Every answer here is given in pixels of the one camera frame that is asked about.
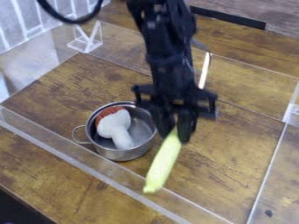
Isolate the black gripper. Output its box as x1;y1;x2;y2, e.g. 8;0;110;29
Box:
132;59;218;144

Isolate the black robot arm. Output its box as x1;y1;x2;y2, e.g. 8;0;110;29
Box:
126;0;218;144

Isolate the stainless steel pot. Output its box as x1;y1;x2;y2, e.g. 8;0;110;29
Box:
72;101;156;161

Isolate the plush mushroom toy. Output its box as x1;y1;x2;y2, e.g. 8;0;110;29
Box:
96;106;135;150

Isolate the clear acrylic triangle stand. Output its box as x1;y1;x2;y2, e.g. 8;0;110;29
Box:
67;20;103;53

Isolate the black strip on wall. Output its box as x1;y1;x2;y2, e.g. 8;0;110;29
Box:
191;6;267;30

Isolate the black cable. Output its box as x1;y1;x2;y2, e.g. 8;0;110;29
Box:
35;0;106;25

